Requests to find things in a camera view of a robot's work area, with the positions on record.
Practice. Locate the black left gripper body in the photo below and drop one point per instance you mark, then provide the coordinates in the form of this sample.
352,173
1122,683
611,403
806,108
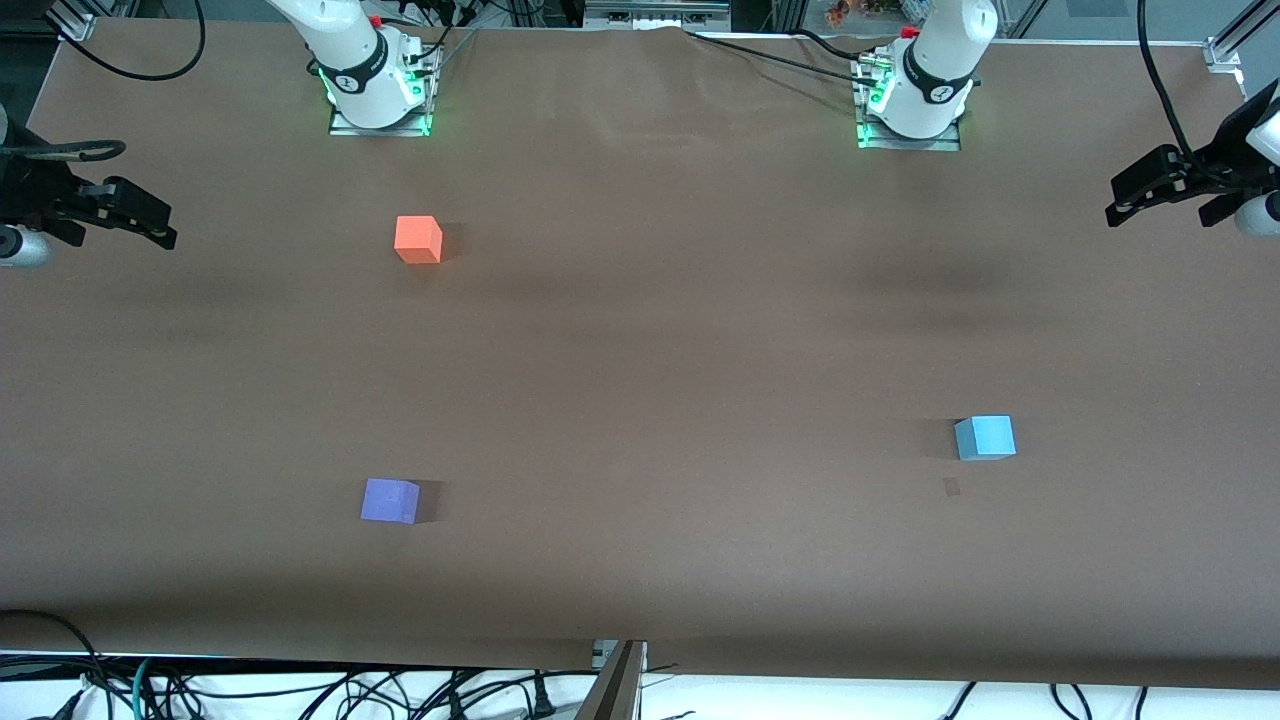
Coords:
1221,160

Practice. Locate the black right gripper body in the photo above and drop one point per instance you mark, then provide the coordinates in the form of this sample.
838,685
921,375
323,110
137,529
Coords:
32,192

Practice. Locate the blue foam block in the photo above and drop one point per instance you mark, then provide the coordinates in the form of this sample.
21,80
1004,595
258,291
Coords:
985,438

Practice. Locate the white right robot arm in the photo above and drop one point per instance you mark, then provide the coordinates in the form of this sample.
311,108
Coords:
355,60

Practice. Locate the orange foam block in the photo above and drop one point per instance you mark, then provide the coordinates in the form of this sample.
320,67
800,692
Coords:
417,240

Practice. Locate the purple foam block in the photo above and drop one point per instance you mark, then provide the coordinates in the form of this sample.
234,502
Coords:
388,500

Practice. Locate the orange background object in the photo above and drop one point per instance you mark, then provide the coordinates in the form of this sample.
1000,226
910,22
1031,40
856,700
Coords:
845,12

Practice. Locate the brown paper table cover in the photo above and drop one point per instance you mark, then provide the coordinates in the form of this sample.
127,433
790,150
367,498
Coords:
640,350

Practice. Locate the grey metal box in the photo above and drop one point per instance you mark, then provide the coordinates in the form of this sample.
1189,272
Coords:
655,12

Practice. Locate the aluminium frame profile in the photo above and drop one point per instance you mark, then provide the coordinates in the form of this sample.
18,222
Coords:
1225,55
70,18

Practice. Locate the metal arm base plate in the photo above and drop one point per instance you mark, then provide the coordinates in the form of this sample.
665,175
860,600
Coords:
418,122
872,140

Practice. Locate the grey metal post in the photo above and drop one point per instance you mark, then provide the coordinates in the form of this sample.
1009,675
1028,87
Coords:
612,690

